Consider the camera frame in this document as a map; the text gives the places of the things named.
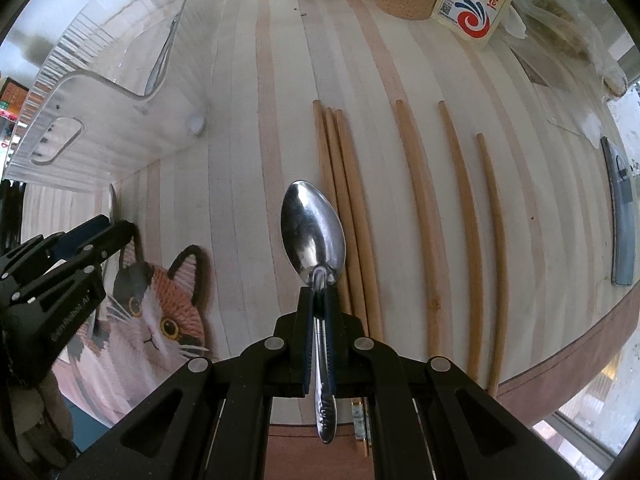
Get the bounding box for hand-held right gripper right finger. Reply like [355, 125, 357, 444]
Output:
[322, 291, 581, 480]

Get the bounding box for yellow packet with swirl print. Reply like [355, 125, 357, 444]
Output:
[431, 0, 522, 52]

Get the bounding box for clear acrylic utensil container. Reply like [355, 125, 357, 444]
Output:
[2, 0, 211, 193]

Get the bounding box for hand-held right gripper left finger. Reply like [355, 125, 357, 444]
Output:
[75, 286, 316, 480]

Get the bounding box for person's left forearm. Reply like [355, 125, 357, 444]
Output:
[10, 365, 76, 463]

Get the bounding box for striped cat-print counter mat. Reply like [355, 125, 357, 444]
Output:
[20, 0, 640, 426]

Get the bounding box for window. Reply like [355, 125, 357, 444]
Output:
[530, 310, 640, 463]

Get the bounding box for small brown card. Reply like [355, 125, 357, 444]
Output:
[515, 52, 550, 86]

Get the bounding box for grey-blue smartphone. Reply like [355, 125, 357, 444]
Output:
[599, 136, 637, 287]

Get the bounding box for crumpled clear plastic bag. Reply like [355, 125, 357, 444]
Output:
[510, 0, 630, 100]

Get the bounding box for chopsticks and spoons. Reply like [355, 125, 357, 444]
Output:
[312, 100, 510, 458]

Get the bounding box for white plastic scrap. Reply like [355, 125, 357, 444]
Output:
[547, 110, 601, 150]

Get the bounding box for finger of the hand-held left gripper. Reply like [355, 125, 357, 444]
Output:
[10, 220, 141, 311]
[0, 214, 112, 281]

